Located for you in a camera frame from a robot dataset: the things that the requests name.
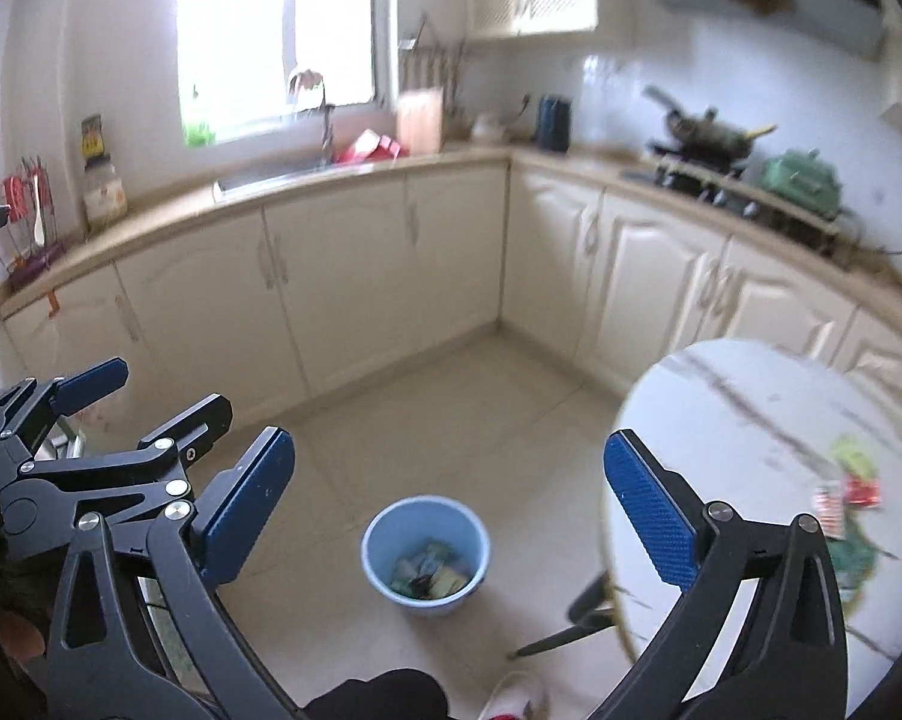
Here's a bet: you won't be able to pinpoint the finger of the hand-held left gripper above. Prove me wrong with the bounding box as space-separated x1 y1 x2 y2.
0 358 129 466
16 394 234 533

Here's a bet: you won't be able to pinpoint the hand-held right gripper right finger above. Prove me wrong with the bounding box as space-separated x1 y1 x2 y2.
593 430 849 720

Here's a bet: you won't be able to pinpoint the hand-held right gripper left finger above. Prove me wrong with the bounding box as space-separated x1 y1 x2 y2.
46 426 296 720

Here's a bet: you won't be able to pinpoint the blue plastic bucket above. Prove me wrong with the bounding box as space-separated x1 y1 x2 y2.
361 495 492 618

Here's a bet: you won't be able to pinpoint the heap of wrappers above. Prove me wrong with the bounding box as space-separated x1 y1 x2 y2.
391 538 474 601

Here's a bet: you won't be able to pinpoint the pile of snack wrappers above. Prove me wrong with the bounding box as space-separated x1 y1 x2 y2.
811 435 883 590

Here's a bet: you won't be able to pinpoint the person's left hand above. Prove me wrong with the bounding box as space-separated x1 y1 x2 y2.
0 604 50 698

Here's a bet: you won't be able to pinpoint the round white marble table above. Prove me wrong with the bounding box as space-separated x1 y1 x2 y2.
507 340 902 698

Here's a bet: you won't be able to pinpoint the clear glass jar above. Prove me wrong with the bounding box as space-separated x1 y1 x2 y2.
82 159 129 235

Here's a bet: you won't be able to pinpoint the red utensil stand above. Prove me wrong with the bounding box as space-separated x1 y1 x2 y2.
0 156 69 290

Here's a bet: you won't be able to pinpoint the cream base cabinets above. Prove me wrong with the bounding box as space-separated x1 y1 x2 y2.
0 150 902 458

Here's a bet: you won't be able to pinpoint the person's black pants leg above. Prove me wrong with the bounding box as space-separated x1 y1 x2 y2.
293 667 452 720

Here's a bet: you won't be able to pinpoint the white red slipper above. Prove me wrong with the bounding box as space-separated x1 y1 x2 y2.
477 671 551 720

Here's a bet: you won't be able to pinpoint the yellow label sauce bottle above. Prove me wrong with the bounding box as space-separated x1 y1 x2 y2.
80 114 108 166

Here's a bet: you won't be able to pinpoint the stainless steel sink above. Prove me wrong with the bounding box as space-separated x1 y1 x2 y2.
212 161 369 203

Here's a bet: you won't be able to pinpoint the green dish soap bottle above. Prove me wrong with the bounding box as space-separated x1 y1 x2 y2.
182 86 218 147

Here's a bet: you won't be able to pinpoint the metal kitchen faucet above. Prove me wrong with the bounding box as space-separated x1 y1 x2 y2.
287 67 335 166

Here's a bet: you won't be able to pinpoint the red drain basket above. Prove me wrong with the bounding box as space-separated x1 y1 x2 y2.
334 129 408 164

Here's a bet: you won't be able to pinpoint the black gas hob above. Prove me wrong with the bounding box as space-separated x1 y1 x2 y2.
623 161 857 263

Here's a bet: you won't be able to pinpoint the green electric cooking pot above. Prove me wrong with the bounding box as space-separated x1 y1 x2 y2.
758 148 846 211

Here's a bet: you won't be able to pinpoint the wooden cutting board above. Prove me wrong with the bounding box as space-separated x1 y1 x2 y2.
397 88 446 157

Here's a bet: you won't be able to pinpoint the black wok with lid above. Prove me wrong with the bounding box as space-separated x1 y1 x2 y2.
642 84 778 158

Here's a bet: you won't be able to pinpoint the sliding kitchen window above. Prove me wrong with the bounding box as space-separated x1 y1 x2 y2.
173 0 392 147

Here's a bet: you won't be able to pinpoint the dark blue kettle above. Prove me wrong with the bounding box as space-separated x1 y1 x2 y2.
537 95 573 152

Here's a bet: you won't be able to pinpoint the hanging utensil rack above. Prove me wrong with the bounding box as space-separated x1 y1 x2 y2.
398 11 471 91

